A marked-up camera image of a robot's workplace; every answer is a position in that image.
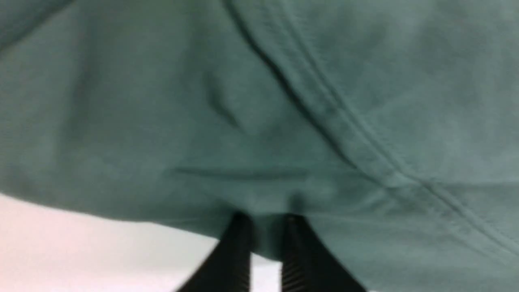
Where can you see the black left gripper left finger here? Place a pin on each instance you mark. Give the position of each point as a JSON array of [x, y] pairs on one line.
[[228, 267]]

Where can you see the green long-sleeve top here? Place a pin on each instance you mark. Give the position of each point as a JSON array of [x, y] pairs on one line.
[[390, 125]]

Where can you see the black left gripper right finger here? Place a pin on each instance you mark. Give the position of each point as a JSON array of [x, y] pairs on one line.
[[307, 265]]

